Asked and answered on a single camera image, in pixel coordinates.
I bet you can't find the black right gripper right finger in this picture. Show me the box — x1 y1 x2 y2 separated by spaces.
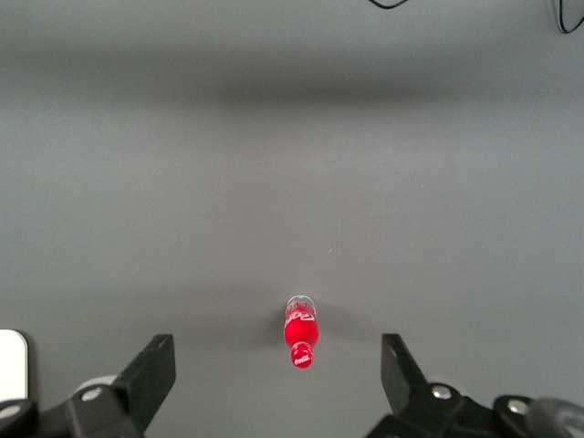
364 333 533 438

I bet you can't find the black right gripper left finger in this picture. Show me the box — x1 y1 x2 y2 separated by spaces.
0 333 177 438

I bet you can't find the white rectangular tray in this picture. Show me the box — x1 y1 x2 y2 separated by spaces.
0 328 29 402

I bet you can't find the red cola bottle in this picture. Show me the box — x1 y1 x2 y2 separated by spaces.
283 294 320 370

